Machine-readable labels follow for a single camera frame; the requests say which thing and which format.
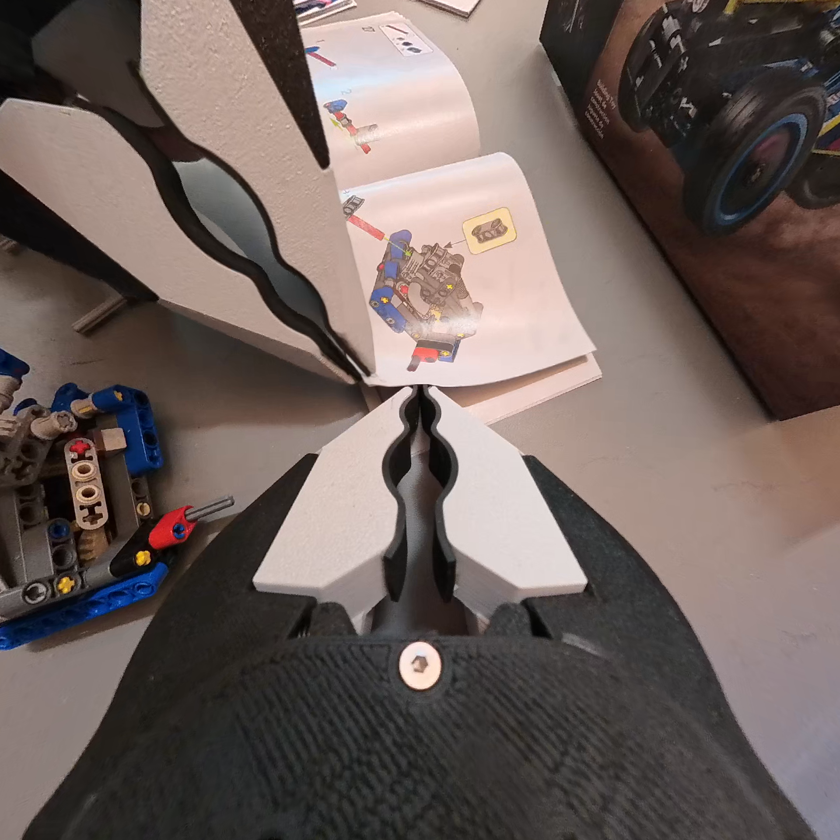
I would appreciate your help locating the lego set box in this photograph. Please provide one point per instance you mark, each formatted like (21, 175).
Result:
(722, 295)

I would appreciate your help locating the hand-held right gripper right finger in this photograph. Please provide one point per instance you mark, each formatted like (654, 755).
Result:
(505, 525)

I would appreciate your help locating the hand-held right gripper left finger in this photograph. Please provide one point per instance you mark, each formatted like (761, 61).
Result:
(328, 518)

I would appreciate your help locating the small lego leaflet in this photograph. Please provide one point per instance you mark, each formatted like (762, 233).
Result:
(453, 6)

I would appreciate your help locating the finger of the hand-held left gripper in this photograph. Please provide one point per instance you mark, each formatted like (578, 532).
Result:
(262, 151)
(98, 210)

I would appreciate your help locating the light grey lego axle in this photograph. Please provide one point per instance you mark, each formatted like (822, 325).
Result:
(98, 315)

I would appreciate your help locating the lego instruction booklet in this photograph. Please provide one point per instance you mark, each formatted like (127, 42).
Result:
(525, 295)

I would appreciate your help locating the partly built lego vehicle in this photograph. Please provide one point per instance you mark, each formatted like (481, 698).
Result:
(85, 485)

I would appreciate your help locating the lego sticker sheet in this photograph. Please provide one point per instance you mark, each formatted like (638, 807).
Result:
(328, 8)

